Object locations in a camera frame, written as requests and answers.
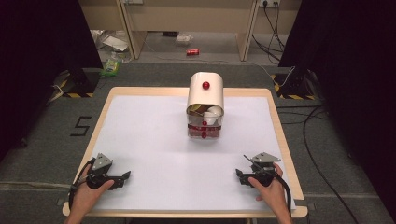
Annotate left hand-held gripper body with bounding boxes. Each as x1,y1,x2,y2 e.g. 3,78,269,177
86,152,124,191

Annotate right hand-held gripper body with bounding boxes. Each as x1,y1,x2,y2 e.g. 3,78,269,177
243,151,282,188

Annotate cream bread box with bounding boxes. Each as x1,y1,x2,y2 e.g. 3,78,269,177
185,71,225,140

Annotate person's right hand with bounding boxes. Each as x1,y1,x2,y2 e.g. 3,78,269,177
247,162,292,217

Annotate person's left hand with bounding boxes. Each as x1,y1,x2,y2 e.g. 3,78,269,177
70,164,115,217

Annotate white table mat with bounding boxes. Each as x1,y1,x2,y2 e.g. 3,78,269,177
89,94,297,213

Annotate wooden table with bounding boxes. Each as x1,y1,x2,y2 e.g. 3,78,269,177
62,86,309,219

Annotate white paper cup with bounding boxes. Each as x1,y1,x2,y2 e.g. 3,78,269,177
203,105,224,126

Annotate brown paper scrap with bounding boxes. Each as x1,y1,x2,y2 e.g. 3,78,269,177
187,104,211,118

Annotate black stand base striped tape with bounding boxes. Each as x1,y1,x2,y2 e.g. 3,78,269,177
270,66,318,101
61,67,103,99

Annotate green snack packet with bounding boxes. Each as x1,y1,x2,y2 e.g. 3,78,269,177
99,58,121,78

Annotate black curtain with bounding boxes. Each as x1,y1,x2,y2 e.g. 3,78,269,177
277,0,396,220
0,0,105,162

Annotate clear plastic bags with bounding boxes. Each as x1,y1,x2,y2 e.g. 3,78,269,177
89,29,133,63

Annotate white packet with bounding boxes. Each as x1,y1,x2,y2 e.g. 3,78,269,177
175,33,194,47

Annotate beige desk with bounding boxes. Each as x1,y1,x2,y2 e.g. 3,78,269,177
78,0,303,63

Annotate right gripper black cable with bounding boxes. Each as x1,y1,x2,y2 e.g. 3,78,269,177
273,173,293,216

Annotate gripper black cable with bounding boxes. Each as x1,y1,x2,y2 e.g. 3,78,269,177
67,157,96,210
273,173,293,216

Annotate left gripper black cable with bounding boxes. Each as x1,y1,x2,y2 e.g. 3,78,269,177
67,157,96,210

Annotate black floor cable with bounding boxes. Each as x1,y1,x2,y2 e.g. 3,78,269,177
276,104,362,224

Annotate bundle of black cables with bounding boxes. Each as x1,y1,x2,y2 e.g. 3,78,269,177
251,1,287,63

